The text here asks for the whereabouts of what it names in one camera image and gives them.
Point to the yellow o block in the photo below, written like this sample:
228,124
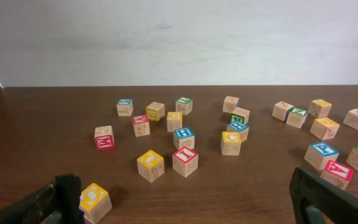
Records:
150,165
95,202

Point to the yellow C block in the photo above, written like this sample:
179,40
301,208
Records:
230,143

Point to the plain wooden block blue side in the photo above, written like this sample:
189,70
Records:
230,104

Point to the yellow O block far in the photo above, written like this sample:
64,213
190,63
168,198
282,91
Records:
150,165

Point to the yellow B block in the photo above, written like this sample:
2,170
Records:
155,111

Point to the red A block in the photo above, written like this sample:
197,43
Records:
337,174

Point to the plain block with Z engraving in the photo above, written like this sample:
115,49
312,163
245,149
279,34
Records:
281,110

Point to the blue H block left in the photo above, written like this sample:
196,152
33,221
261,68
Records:
184,137

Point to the red I block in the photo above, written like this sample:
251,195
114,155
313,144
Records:
185,161

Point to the blue H block right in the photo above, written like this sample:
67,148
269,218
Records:
239,127

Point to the yellow G block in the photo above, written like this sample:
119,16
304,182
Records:
174,121

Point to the yellow S block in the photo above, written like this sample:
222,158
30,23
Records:
324,128
319,108

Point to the green L block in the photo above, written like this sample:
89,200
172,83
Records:
184,105

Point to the blue S block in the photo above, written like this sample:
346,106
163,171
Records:
124,107

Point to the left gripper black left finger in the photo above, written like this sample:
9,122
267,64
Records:
57,202

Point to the green R block far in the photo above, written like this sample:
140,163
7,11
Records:
240,114

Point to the plain block blue side right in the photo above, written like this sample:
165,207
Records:
351,118

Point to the red Y block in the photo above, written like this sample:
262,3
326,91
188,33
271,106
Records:
141,125

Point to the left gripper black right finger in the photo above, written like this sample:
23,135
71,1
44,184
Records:
314,198

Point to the red M block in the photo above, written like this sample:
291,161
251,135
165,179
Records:
103,137

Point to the yellow O block near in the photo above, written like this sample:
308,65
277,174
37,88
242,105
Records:
95,202

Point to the blue P block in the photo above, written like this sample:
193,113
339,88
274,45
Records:
318,154

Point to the blue h block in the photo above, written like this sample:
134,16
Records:
184,137
239,127

